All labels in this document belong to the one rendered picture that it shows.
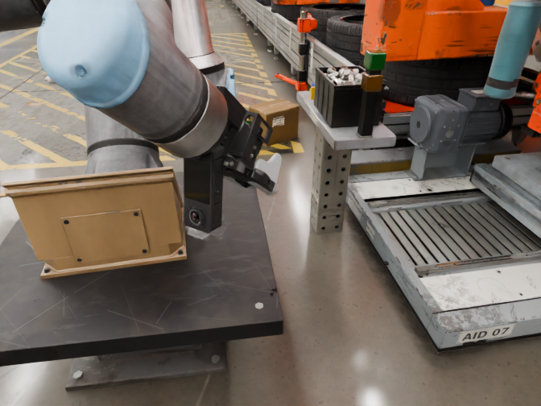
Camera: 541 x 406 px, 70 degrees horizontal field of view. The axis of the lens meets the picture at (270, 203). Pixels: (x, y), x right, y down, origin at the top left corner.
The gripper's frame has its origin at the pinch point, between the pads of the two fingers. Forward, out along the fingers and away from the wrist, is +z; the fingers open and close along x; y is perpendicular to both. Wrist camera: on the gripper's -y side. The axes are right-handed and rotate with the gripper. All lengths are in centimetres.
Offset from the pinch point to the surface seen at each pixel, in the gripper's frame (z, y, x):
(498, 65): 63, 66, -27
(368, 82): 29.2, 36.6, -1.6
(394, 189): 97, 30, -4
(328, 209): 74, 12, 11
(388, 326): 60, -16, -20
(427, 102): 83, 61, -8
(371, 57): 25.3, 40.6, -1.6
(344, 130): 41, 28, 4
